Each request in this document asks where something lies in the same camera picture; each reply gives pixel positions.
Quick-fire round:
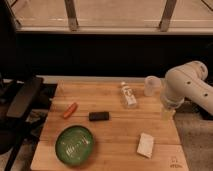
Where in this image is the green ceramic bowl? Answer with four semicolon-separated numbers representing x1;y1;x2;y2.
55;125;94;167

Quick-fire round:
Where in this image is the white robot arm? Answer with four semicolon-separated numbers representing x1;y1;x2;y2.
160;61;213;121

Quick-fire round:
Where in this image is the translucent plastic cup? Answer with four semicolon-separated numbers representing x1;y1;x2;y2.
144;76;162;97

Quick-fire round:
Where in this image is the white sponge block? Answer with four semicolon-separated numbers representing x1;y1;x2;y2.
137;133;154;158

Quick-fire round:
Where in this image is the black rectangular block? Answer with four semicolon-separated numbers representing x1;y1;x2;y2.
89;111;109;121

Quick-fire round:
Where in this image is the orange carrot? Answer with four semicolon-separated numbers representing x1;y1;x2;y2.
63;103;78;119

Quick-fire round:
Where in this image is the black office chair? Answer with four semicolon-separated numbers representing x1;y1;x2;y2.
0;76;51;171

